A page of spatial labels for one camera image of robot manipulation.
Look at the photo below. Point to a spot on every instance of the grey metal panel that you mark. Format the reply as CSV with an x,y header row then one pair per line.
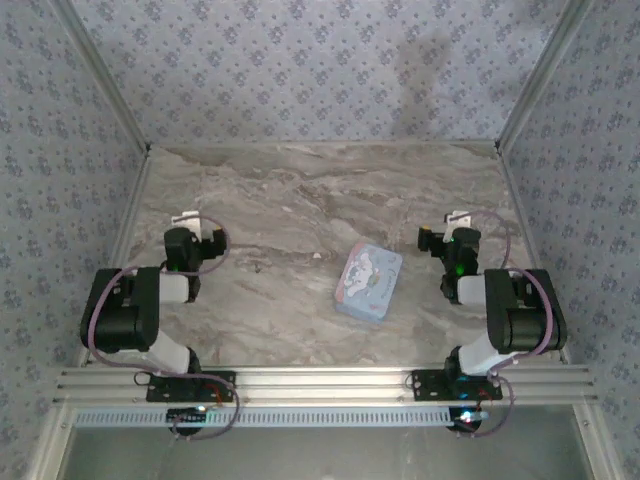
x,y
325,455

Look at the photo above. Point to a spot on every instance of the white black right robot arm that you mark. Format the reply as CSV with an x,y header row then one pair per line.
x,y
525,320

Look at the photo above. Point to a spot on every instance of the pastel cartoon tin box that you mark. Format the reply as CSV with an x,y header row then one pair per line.
x,y
367,282

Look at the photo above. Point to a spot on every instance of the small lit circuit board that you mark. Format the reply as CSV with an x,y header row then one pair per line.
x,y
187,416
467,417

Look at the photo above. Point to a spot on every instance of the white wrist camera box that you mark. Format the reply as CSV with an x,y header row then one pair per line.
x,y
461,220
190,221

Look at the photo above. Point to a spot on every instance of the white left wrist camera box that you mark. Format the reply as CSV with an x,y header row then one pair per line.
x,y
190,221

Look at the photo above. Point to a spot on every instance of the aluminium frame leg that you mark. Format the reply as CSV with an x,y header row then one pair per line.
x,y
592,445
50,445

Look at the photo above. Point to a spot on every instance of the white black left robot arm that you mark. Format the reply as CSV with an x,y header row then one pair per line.
x,y
120,320

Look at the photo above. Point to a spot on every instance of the aluminium table back rail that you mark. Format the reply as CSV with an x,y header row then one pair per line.
x,y
325,144

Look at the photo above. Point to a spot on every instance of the aluminium corner post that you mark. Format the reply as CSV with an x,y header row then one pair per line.
x,y
542,75
106,75

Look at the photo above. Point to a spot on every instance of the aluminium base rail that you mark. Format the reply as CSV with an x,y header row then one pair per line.
x,y
320,385

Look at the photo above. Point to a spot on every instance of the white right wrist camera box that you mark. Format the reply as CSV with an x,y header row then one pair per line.
x,y
461,220

